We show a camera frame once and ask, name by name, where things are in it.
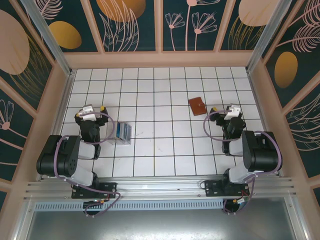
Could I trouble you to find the blue credit card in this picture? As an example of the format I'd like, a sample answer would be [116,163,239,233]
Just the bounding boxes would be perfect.
[115,122,132,141]

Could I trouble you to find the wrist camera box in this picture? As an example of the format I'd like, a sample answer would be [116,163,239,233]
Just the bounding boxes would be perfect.
[224,103,242,121]
[79,103,98,122]

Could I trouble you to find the slotted grey cable duct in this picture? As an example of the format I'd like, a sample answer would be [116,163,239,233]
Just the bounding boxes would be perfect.
[33,201,226,211]

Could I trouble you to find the brown leather card holder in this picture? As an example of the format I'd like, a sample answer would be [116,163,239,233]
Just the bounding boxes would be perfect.
[188,96,206,117]

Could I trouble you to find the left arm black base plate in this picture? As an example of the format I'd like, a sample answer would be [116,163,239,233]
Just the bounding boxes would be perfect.
[71,181,118,200]

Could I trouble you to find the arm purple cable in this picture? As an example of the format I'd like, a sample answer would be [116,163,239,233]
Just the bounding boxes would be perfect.
[203,111,283,216]
[54,111,121,217]

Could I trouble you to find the grey metal panel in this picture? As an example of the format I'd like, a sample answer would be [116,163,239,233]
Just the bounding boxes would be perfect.
[14,196,310,240]

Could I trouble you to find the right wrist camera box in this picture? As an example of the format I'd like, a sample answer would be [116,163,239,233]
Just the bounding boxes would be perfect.
[224,103,242,121]

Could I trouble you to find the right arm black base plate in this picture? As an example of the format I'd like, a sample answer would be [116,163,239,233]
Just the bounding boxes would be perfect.
[204,180,250,198]

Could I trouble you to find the black round controller board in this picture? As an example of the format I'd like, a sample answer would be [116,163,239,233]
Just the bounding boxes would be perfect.
[82,199,111,217]
[223,197,248,215]

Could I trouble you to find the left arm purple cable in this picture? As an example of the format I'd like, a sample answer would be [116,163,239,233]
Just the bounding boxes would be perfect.
[54,111,121,217]

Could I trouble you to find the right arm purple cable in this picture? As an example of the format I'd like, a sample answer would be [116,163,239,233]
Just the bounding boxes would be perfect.
[203,111,283,216]

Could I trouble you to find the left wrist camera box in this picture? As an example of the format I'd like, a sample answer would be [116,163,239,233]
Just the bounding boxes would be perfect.
[79,103,98,122]

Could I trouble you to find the clear acrylic card stand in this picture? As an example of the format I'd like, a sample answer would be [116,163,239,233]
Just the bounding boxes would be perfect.
[106,121,133,147]

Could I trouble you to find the aluminium corner post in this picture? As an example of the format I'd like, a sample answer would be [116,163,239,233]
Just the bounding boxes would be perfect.
[246,0,293,74]
[19,0,77,77]

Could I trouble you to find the aluminium mounting rail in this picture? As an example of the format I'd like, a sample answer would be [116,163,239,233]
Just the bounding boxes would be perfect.
[23,176,298,201]

